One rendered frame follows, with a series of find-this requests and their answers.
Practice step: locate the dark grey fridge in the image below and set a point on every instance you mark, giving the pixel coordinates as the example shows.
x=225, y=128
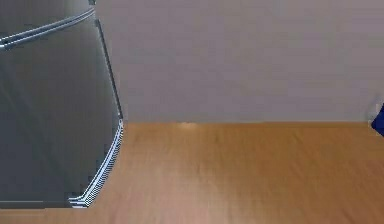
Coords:
x=50, y=116

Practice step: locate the blue object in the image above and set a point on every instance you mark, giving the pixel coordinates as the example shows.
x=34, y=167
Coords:
x=379, y=122

